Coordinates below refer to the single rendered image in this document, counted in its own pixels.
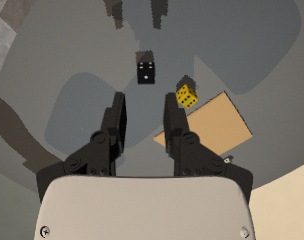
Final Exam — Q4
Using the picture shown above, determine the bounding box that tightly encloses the yellow die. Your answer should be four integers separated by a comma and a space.
176, 85, 198, 109

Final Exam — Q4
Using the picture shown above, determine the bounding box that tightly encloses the cream die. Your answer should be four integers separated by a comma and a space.
224, 158, 233, 164

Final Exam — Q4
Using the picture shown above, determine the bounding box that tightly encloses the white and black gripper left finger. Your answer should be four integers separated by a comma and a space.
36, 92, 127, 204

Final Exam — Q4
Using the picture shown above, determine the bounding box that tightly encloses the orange flat mat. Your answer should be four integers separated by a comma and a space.
187, 92, 253, 155

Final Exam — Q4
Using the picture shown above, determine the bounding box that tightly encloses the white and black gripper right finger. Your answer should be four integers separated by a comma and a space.
163, 92, 253, 205

